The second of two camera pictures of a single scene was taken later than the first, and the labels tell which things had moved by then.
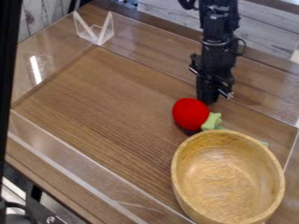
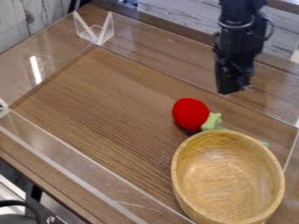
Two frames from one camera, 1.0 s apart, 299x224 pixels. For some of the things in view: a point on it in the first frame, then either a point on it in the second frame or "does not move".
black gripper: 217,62 → 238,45
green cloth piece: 266,143 does not move
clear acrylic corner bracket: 96,34 does not move
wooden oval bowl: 229,178 does not move
